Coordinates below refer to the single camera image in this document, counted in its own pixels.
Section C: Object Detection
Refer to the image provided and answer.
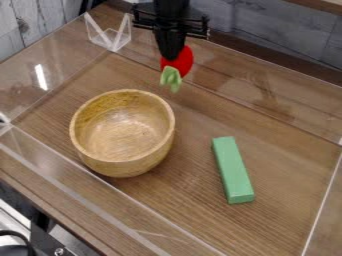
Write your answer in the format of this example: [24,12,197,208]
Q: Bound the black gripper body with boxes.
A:
[131,0,210,39]

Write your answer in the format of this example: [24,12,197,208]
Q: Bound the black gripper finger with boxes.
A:
[154,28,173,59]
[171,31,186,60]

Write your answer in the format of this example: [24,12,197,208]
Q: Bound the red plush strawberry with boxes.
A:
[161,45,194,93]

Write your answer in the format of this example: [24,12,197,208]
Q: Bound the wooden bowl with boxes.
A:
[70,89,175,178]

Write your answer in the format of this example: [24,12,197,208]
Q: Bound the clear acrylic tray walls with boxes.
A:
[0,7,342,256]

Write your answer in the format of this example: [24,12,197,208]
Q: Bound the green rectangular block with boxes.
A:
[213,137,255,204]

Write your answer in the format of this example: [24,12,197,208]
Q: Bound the black metal bracket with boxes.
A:
[30,223,78,256]

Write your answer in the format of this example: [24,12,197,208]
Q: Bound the black cable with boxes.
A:
[0,229,35,256]

